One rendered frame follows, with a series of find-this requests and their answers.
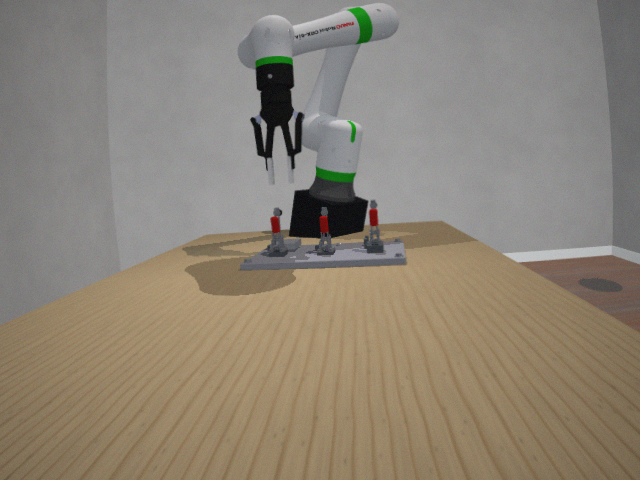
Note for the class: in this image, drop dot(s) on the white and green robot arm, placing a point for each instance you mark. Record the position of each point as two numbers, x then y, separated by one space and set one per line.
337 140

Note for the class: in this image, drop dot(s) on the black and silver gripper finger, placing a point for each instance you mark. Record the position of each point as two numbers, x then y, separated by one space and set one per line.
298 116
267 154

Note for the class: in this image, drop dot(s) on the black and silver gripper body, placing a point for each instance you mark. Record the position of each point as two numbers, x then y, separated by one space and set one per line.
275 100

